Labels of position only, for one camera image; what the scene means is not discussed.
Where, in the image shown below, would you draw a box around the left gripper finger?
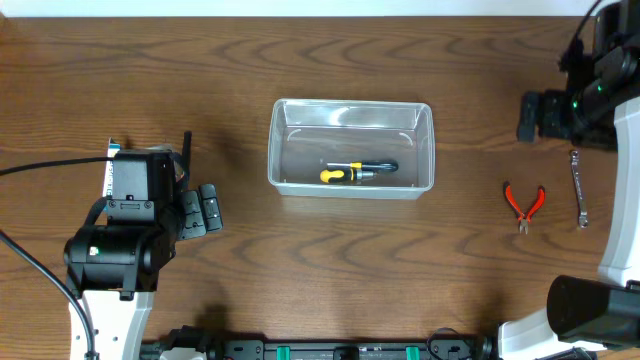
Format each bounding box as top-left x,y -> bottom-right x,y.
198,184 -> 223,229
180,190 -> 207,238

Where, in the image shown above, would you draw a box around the small black orange hammer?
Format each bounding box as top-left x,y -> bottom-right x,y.
175,131 -> 192,191

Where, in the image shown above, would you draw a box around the blue white screwdriver box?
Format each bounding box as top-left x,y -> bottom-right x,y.
102,138 -> 121,197

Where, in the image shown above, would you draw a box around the red handled pliers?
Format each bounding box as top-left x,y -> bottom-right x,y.
502,181 -> 547,235

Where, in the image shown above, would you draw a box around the silver wrench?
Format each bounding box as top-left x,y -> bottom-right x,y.
570,150 -> 589,229

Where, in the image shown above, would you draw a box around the stubby yellow black screwdriver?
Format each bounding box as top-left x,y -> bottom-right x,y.
320,168 -> 376,184

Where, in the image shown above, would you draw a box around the clear plastic container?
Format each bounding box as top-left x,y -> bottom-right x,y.
267,99 -> 435,200

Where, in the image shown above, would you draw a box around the thin black yellow screwdriver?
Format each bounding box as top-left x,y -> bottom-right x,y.
327,160 -> 399,173

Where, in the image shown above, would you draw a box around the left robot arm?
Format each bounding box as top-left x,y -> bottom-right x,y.
64,184 -> 223,359

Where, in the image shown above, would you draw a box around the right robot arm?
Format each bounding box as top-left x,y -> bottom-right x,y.
483,0 -> 639,359

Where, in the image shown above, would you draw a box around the right black cable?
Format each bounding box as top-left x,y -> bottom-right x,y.
558,0 -> 606,71

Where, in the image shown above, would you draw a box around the black cable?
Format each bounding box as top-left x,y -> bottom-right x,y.
558,0 -> 606,71
0,155 -> 114,360

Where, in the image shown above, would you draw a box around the left black cable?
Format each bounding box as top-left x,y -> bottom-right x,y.
0,155 -> 114,360

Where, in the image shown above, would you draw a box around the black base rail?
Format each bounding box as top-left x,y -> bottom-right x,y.
138,326 -> 498,360

